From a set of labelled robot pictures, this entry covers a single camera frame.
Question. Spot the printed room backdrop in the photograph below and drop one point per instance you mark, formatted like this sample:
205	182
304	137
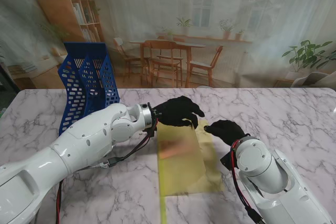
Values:
168	19

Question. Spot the blue perforated file rack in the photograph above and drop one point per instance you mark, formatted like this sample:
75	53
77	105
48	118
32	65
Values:
86	82

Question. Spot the yellow translucent file folder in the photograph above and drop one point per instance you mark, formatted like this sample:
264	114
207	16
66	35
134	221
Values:
183	161

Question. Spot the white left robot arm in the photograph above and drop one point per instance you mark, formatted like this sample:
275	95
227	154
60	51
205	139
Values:
71	150

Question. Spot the pink receipt paper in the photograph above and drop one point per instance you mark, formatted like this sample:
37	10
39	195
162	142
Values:
177	148

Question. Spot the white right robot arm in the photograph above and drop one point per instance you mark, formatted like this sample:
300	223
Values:
278	182

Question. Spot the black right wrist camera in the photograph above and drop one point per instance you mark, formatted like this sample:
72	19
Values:
228	161

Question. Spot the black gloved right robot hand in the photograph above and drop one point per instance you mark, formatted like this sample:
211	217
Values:
227	130

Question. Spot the yellow folder slide bar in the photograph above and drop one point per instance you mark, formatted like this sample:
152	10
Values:
164	208

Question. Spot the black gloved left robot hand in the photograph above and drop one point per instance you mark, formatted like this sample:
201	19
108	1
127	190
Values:
176	112

